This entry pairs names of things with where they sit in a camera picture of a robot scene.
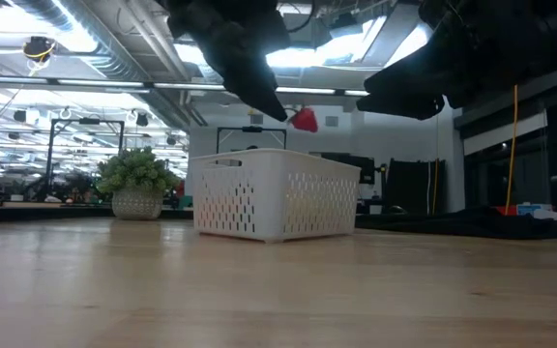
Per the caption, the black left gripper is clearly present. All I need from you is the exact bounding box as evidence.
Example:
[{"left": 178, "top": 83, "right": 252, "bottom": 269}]
[{"left": 164, "top": 0, "right": 292, "bottom": 124}]

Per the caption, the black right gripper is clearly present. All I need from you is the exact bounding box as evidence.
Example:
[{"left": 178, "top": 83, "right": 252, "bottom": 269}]
[{"left": 356, "top": 9, "right": 557, "bottom": 122}]

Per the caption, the red toy strawberry with leaves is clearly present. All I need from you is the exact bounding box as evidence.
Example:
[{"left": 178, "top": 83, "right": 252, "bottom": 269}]
[{"left": 286, "top": 105, "right": 320, "bottom": 134}]

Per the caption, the black monitor on arm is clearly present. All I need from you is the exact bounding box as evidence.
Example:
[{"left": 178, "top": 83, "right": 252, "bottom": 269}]
[{"left": 358, "top": 154, "right": 377, "bottom": 186}]

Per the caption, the white perforated plastic basket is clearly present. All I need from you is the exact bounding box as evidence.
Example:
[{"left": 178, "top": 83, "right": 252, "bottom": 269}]
[{"left": 189, "top": 148, "right": 363, "bottom": 245}]

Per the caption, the black upright panel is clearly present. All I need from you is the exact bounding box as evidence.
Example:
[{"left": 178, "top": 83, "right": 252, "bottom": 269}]
[{"left": 385, "top": 158, "right": 448, "bottom": 214}]

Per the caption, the light green plant woven pot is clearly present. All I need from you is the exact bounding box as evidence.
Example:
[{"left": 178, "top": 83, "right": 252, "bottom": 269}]
[{"left": 97, "top": 146, "right": 182, "bottom": 221}]

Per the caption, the long ceiling light bar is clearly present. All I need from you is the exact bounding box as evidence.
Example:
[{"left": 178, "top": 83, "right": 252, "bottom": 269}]
[{"left": 0, "top": 74, "right": 371, "bottom": 102}]

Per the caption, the blue box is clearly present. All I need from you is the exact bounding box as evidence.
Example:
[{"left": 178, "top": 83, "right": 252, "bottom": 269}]
[{"left": 516, "top": 202, "right": 557, "bottom": 221}]

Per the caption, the thin black frame stand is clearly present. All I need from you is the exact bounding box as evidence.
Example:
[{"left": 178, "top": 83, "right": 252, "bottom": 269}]
[{"left": 216, "top": 126, "right": 288, "bottom": 155}]

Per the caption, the yellow cable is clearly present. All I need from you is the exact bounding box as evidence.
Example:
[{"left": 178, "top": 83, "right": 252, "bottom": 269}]
[{"left": 504, "top": 84, "right": 520, "bottom": 217}]

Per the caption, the black background rig frame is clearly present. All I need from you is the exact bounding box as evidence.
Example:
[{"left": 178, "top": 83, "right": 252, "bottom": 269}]
[{"left": 44, "top": 117, "right": 126, "bottom": 194}]

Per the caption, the black ceiling cable reel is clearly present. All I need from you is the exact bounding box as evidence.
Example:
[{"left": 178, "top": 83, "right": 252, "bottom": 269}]
[{"left": 21, "top": 35, "right": 58, "bottom": 64}]

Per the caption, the black aluminium table frame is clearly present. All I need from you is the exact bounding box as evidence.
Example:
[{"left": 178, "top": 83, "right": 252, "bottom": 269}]
[{"left": 0, "top": 205, "right": 195, "bottom": 224}]

